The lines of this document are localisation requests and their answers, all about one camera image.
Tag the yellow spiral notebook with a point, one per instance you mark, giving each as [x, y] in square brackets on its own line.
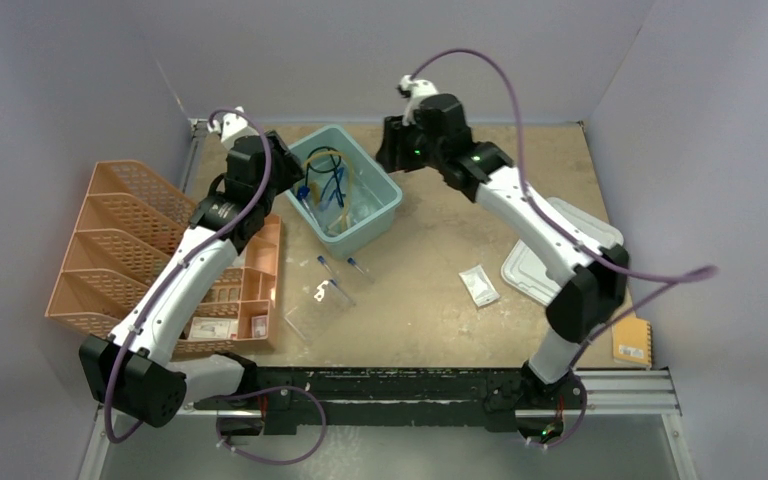
[632, 342]

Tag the orange file organizer rack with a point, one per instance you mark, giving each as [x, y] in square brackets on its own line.
[130, 223]

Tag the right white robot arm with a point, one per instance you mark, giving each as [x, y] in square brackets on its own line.
[592, 285]

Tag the clear plastic box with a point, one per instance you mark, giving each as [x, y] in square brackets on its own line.
[317, 311]

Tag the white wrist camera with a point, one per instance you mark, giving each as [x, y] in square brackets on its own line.
[415, 91]
[230, 126]

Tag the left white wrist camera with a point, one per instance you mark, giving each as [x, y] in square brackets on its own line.
[230, 126]

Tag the small clear glass beaker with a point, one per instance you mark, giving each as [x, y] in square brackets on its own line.
[362, 209]

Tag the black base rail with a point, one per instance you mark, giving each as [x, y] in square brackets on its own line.
[498, 400]

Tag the white plastic bin lid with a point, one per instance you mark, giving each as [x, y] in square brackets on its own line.
[524, 271]

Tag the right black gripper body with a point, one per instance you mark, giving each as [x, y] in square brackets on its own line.
[406, 148]

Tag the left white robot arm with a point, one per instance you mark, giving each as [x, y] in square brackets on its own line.
[132, 369]

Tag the amber rubber tubing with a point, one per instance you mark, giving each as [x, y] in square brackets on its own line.
[337, 159]

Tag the small clear plastic bag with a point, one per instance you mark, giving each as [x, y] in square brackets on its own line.
[479, 286]

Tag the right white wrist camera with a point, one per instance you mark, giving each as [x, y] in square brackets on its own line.
[415, 91]

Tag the orange compartment tray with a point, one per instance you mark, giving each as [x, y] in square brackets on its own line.
[246, 295]

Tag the teal plastic bin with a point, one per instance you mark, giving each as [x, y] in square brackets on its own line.
[369, 182]

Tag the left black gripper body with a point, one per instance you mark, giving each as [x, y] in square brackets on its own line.
[286, 173]

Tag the blue safety glasses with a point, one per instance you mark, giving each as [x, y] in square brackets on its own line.
[332, 191]

